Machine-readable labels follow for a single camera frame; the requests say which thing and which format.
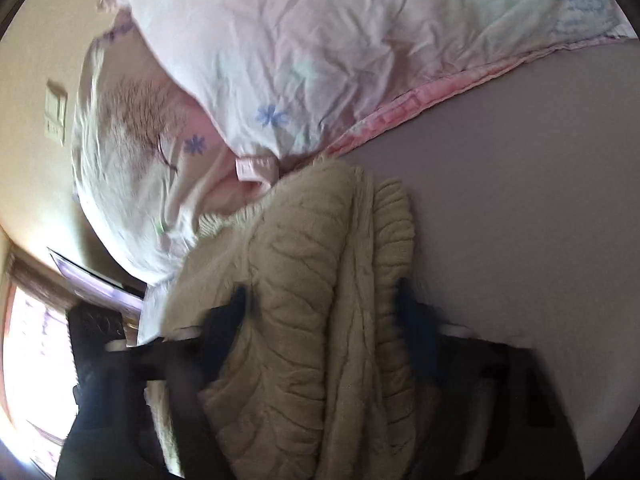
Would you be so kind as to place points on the cream cable-knit sweater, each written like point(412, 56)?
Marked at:
point(318, 383)

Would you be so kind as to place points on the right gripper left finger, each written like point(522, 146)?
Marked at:
point(113, 435)

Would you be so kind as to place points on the pink flower-print pillow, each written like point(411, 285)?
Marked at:
point(284, 80)

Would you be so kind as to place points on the white wall switch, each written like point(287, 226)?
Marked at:
point(55, 101)

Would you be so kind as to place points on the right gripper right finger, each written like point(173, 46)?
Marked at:
point(496, 414)

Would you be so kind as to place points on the flat screen television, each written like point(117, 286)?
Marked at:
point(97, 288)

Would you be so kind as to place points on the brown window curtain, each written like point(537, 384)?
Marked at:
point(38, 286)

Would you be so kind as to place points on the lavender bed sheet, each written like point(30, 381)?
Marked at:
point(526, 198)

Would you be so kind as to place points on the pink tree-print pillow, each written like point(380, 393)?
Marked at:
point(147, 160)

